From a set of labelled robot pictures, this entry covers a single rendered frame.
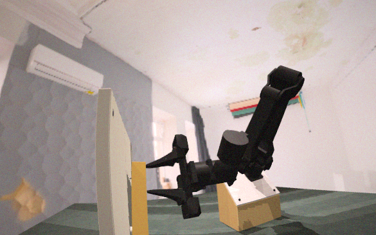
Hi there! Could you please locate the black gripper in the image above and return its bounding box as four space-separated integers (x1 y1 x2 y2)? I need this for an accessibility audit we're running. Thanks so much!
146 134 219 219

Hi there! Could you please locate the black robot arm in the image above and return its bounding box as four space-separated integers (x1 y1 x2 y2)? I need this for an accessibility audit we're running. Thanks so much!
213 65 305 186

